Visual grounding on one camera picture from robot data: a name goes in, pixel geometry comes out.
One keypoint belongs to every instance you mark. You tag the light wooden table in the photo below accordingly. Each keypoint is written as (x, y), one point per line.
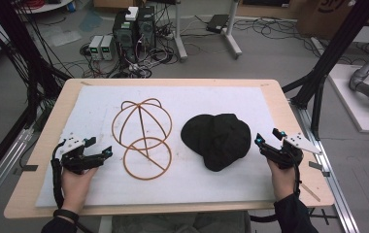
(43, 142)

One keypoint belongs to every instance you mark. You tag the white foam mat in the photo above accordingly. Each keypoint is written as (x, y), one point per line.
(179, 187)

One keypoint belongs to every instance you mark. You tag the white table leg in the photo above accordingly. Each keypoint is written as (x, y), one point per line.
(105, 225)

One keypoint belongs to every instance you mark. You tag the black computer tower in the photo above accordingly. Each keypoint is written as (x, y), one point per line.
(146, 27)
(124, 35)

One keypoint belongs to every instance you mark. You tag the white platform board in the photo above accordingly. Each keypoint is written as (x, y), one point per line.
(354, 110)

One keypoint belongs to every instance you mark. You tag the person's right hand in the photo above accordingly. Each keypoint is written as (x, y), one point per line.
(281, 181)

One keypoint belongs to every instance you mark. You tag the black wristband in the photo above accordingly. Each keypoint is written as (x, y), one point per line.
(65, 214)

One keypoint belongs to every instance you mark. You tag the thin wooden strip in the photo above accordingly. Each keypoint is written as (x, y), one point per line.
(310, 192)

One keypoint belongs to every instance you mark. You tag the grey power supply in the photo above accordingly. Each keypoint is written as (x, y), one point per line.
(107, 48)
(95, 48)

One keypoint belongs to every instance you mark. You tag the round white table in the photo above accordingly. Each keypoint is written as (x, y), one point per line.
(43, 6)

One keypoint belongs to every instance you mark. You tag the white box on tower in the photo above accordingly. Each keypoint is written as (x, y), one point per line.
(131, 13)

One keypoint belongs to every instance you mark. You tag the black frame post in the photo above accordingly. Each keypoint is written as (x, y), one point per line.
(20, 51)
(333, 51)

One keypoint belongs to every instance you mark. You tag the aluminium rail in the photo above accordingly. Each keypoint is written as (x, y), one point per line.
(333, 184)
(3, 161)

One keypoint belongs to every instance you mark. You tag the white desk leg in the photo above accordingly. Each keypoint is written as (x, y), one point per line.
(232, 32)
(179, 35)

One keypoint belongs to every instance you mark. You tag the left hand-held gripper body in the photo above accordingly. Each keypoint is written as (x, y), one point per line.
(74, 159)

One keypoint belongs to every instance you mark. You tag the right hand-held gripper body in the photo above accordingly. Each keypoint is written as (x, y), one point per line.
(286, 155)

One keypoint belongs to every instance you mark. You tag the black tape piece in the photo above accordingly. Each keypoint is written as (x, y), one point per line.
(315, 165)
(29, 167)

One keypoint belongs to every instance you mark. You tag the person's left hand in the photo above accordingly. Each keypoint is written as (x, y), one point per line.
(75, 189)

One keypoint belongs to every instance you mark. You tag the cardboard box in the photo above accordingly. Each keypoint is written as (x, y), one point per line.
(325, 16)

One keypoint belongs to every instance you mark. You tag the black flat box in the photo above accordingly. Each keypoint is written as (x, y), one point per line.
(217, 23)

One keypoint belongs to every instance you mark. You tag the black cap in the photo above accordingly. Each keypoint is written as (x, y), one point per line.
(218, 140)

